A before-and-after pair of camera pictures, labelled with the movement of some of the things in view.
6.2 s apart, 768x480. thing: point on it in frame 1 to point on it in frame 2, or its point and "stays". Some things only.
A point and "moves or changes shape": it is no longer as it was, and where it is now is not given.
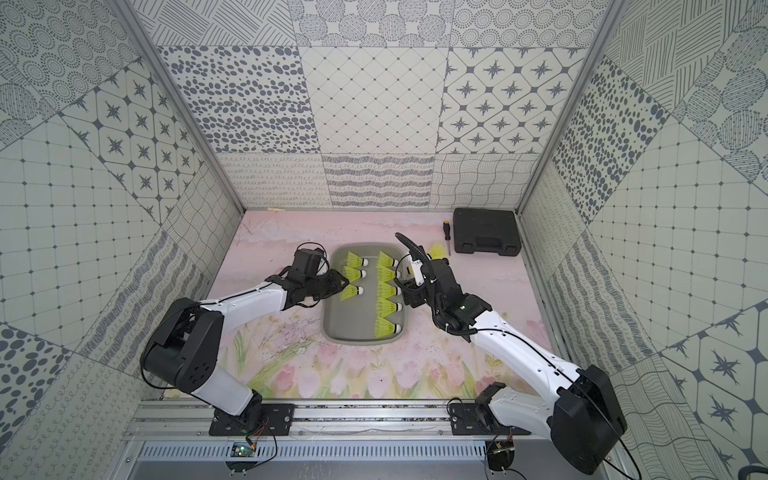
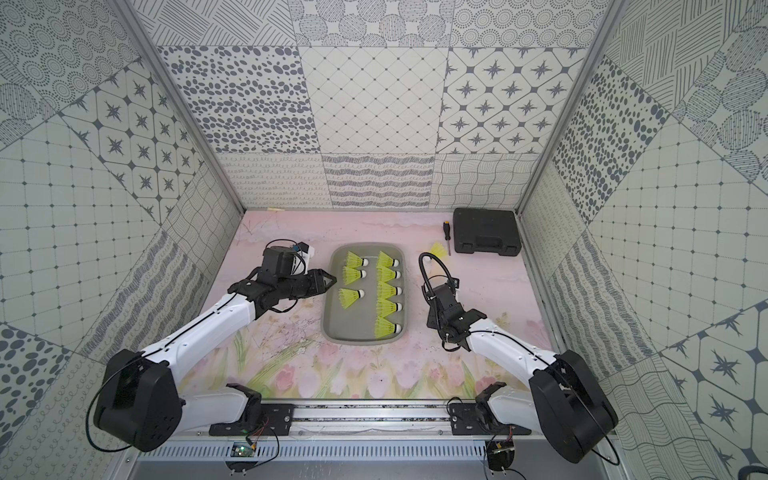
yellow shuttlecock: [437, 251] stays
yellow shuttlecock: [355, 261] stays
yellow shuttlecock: [352, 274] stays
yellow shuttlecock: [350, 291] moves or changes shape
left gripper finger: [338, 283] to [317, 289]
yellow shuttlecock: [386, 291] stays
